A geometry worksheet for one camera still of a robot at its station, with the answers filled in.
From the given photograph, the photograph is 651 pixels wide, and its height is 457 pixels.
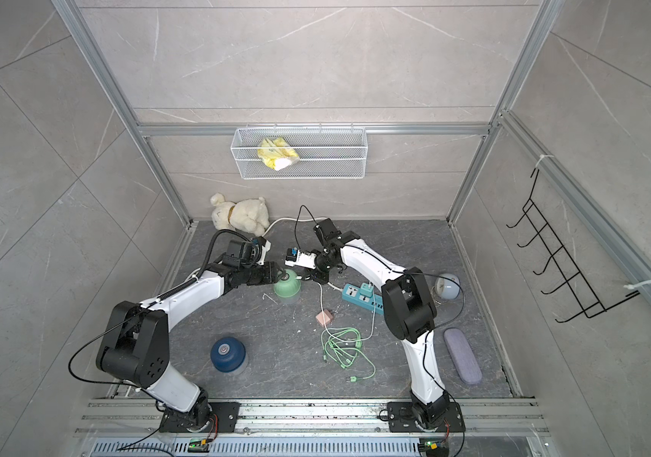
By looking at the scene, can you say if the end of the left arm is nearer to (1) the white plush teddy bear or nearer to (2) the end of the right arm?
(2) the end of the right arm

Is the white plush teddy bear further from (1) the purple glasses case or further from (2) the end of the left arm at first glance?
(1) the purple glasses case

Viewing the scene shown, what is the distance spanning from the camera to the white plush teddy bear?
43.3 inches

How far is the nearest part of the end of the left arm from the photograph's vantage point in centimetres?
78

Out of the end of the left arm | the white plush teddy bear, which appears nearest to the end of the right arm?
the end of the left arm
